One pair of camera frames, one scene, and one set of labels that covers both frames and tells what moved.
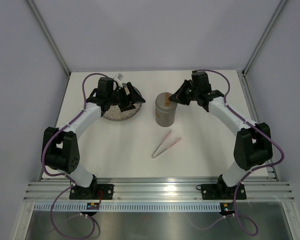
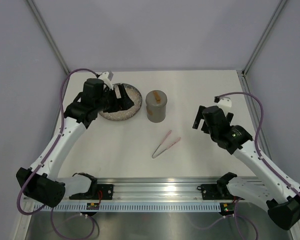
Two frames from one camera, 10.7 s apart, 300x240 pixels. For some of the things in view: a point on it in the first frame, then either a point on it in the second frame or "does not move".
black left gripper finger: (135, 96) to (125, 102)
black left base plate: (77, 192) does not move
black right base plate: (221, 191) does not move
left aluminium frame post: (49, 36) does not move
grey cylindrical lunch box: (165, 119) to (156, 111)
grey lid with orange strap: (163, 103) to (156, 99)
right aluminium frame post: (263, 35) does not move
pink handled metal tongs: (154, 156) does not move
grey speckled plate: (115, 113) does not move
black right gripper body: (191, 94) to (204, 127)
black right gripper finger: (181, 91) to (199, 116)
